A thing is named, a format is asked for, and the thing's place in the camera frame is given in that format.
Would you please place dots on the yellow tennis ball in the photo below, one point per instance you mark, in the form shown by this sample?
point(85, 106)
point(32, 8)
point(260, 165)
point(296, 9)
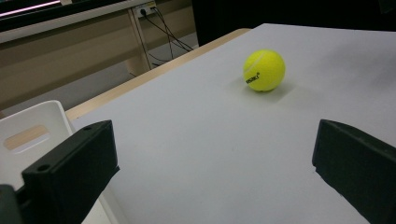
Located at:
point(264, 70)

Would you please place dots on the white power socket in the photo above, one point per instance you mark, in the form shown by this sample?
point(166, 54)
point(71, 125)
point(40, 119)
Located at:
point(144, 10)

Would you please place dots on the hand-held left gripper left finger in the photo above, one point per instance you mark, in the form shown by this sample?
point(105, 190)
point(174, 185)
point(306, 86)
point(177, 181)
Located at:
point(71, 174)

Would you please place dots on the white plastic bin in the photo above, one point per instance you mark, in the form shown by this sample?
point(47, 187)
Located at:
point(34, 118)

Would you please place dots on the light wooden table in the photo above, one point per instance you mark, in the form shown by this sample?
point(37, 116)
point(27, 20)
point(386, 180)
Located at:
point(124, 88)

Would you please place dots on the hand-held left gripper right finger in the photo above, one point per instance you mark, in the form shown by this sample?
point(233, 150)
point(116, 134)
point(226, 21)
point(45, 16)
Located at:
point(358, 165)

